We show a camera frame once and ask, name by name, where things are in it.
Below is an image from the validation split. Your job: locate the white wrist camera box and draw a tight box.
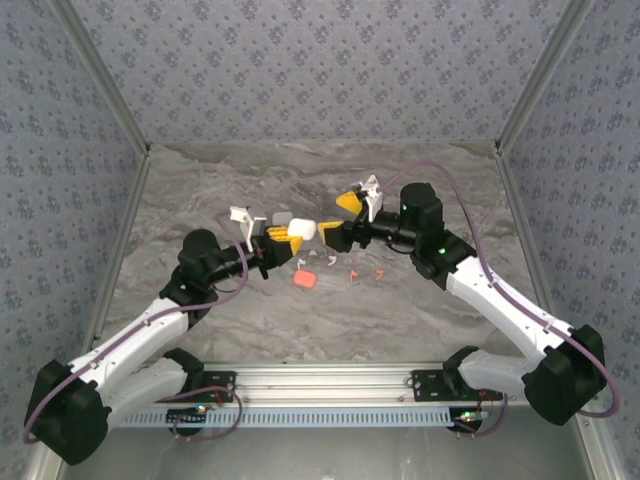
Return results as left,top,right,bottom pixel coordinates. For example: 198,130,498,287
349,173,387,224
228,204,270,252

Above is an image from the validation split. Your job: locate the grey metal panel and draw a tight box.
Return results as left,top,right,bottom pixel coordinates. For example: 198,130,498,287
54,403,599,480

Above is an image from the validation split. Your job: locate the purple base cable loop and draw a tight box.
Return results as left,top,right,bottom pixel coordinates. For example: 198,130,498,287
159,383,244,443
452,384,509,439

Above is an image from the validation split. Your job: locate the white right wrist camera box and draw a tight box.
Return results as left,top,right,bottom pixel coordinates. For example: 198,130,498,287
349,173,387,224

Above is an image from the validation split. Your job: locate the black controller board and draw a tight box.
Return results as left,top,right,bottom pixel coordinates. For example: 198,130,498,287
166,407,210,427
451,408,490,432

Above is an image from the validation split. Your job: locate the white slotted cable duct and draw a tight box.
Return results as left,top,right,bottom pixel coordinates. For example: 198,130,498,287
112,405,481,429

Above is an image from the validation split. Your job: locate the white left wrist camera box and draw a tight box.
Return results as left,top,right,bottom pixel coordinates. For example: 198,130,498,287
228,204,270,252

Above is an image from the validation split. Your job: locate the aluminium mounting rail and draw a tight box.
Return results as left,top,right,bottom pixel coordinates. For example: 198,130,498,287
144,362,506,404

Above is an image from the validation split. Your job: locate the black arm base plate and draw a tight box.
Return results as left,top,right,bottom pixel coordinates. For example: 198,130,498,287
144,369,237,403
410,368,504,402

